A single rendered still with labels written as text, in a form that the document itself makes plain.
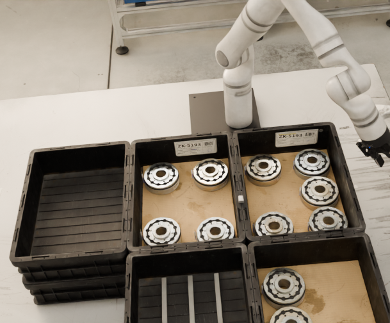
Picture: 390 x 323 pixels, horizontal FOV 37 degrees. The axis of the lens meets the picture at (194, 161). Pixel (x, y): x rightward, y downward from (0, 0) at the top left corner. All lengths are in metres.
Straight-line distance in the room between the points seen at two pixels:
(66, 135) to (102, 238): 0.61
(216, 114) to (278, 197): 0.49
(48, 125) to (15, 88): 1.43
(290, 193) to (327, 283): 0.30
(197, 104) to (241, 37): 0.47
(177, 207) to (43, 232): 0.38
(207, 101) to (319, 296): 0.89
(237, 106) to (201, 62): 1.62
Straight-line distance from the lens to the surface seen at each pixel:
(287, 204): 1.68
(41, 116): 2.28
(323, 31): 1.47
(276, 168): 1.73
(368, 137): 1.58
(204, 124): 2.03
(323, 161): 1.75
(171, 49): 3.66
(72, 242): 1.68
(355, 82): 1.47
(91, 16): 4.09
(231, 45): 1.76
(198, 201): 1.69
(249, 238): 1.49
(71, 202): 1.77
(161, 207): 1.69
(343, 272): 1.57
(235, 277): 1.54
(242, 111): 1.95
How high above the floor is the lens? 2.14
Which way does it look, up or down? 47 degrees down
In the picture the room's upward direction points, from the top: 7 degrees counter-clockwise
